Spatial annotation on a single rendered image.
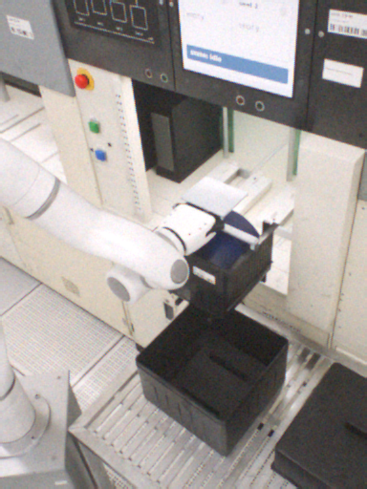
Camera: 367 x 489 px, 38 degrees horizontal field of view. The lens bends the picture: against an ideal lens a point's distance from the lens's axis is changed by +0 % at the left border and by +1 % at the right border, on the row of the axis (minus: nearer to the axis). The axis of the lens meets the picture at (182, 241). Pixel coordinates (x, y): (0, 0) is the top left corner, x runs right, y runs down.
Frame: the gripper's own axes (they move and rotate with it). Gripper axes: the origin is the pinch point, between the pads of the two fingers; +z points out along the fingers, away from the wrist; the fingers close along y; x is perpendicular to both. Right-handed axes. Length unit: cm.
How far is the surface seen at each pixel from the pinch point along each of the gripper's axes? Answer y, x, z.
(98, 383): -62, -125, -7
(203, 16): -11.9, 34.6, 14.8
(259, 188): -17, -35, 49
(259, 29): 1.8, 34.6, 14.9
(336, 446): 43, -39, -16
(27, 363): -97, -126, -19
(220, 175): -33, -35, 48
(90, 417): -12, -49, -41
